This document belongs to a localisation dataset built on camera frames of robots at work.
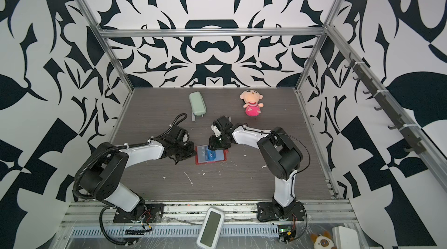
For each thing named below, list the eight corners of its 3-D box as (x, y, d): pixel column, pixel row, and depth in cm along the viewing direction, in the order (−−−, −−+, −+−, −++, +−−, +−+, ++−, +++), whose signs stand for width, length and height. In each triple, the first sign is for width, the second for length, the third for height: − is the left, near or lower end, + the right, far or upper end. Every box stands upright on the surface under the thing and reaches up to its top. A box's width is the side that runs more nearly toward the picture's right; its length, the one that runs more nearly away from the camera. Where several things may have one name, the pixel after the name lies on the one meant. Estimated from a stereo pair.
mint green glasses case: (192, 121, 105) (192, 118, 103) (188, 95, 118) (187, 92, 116) (208, 118, 107) (208, 115, 104) (202, 93, 120) (202, 90, 117)
